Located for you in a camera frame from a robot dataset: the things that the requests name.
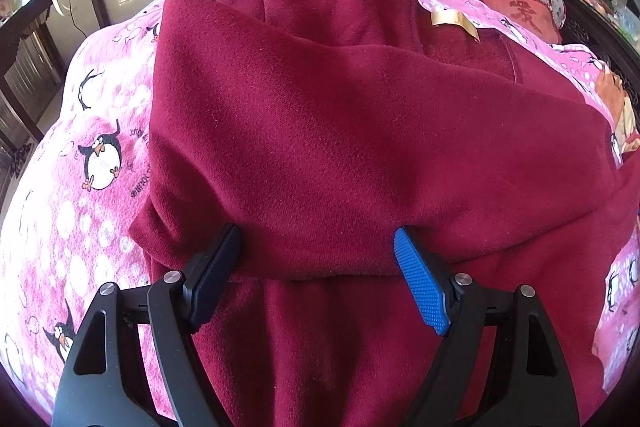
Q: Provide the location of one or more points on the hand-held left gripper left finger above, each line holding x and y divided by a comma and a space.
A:
215, 272

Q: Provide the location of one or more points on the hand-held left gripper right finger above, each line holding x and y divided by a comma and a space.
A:
420, 282

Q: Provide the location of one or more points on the maroon fleece garment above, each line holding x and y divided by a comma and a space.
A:
325, 132

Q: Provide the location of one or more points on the pink penguin print blanket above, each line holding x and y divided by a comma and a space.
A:
75, 217

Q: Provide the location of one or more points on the orange pink towel blanket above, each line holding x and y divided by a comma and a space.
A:
617, 102

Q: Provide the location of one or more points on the dark cabinet with grey panels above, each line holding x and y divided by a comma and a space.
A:
30, 62

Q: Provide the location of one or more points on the red heart pillow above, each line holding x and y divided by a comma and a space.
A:
515, 2

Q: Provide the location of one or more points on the dark carved wooden headboard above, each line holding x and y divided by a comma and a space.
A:
590, 32

